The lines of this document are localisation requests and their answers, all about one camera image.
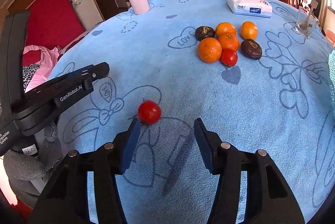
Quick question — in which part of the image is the red tomato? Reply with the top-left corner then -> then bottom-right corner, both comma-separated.
220,49 -> 238,67
137,100 -> 161,125

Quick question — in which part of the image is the dark passion fruit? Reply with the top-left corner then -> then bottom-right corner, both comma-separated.
195,26 -> 216,41
240,39 -> 262,60

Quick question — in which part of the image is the large orange front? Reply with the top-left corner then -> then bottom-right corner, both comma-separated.
197,38 -> 223,63

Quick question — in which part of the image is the grey gloved left hand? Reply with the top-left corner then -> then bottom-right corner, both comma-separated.
3,122 -> 64,209

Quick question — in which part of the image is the pink cloth on bed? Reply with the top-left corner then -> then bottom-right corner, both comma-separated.
23,45 -> 60,92

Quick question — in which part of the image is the red headboard panel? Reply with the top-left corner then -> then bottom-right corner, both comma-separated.
25,0 -> 85,50

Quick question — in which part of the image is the blue patterned table cloth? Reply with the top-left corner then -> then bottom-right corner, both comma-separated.
51,0 -> 334,223

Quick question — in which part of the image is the light blue lattice fruit basket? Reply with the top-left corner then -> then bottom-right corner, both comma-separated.
328,50 -> 335,109

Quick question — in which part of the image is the white tissue pack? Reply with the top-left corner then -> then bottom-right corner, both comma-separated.
227,0 -> 273,19

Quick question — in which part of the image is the metal spoon in glass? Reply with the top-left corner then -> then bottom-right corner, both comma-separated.
300,0 -> 318,30

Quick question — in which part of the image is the clear glass cup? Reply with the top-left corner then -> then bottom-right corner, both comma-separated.
295,6 -> 318,38

